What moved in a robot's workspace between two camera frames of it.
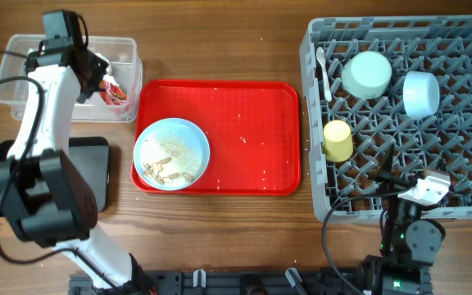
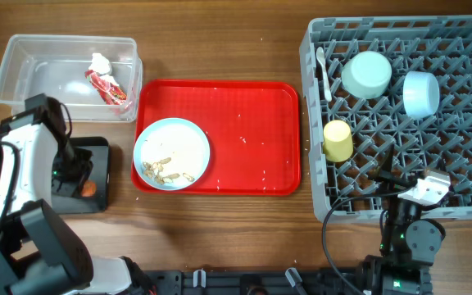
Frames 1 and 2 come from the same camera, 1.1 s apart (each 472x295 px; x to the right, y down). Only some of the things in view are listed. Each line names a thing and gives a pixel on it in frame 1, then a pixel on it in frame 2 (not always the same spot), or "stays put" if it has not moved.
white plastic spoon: (320, 56) stays put
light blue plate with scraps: (171, 154) stays put
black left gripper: (90, 89) -> (86, 156)
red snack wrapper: (111, 93) stays put
